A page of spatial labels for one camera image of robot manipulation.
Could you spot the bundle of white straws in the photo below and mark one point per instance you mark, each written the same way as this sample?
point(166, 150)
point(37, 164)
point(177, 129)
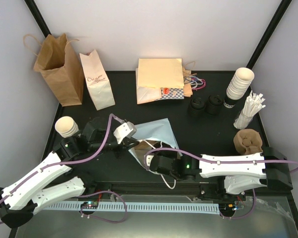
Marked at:
point(253, 105)

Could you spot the left stack black lids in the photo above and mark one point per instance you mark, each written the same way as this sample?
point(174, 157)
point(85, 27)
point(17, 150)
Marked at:
point(196, 107)

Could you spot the light blue paper bag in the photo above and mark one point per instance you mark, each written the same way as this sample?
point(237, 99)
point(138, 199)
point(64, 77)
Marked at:
point(152, 135)

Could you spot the light blue slotted cable duct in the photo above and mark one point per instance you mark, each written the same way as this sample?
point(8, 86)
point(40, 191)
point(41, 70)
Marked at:
point(149, 207)

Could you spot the black right frame post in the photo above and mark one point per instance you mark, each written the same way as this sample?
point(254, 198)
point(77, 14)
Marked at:
point(274, 22)

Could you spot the small lit circuit board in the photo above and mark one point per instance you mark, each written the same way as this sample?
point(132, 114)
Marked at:
point(89, 205)

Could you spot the brown kraft paper bag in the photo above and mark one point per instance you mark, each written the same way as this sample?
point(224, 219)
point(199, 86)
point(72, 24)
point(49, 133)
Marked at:
point(60, 67)

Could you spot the pink cream paper bag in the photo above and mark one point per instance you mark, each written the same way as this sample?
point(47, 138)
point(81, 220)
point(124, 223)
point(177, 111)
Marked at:
point(97, 81)

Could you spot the stack of white paper cups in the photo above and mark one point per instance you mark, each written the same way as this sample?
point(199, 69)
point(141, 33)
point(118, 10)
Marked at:
point(238, 85)

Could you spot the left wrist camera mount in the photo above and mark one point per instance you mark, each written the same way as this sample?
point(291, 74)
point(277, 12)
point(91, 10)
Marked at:
point(125, 130)

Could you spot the flat tan paper bag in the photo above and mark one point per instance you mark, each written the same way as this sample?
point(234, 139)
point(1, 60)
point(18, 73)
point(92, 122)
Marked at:
point(160, 73)

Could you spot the black left frame post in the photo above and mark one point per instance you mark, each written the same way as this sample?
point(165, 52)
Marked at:
point(32, 6)

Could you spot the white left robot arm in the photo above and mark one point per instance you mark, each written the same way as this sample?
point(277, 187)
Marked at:
point(26, 197)

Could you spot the paper cup near left arm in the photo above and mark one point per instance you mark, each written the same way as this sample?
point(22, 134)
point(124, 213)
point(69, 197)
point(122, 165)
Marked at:
point(66, 126)

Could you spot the stack black lids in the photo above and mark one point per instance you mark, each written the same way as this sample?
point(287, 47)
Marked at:
point(196, 107)
point(214, 104)

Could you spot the flat bags with coloured handles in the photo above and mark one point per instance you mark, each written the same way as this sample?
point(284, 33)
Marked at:
point(191, 81)

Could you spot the black frame post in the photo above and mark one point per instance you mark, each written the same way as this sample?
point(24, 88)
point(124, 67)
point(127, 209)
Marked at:
point(32, 6)
point(274, 22)

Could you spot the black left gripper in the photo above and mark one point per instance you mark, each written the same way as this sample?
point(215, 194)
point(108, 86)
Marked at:
point(129, 142)

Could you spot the right stack black lids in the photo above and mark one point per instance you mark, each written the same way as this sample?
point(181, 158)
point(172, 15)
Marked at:
point(214, 104)

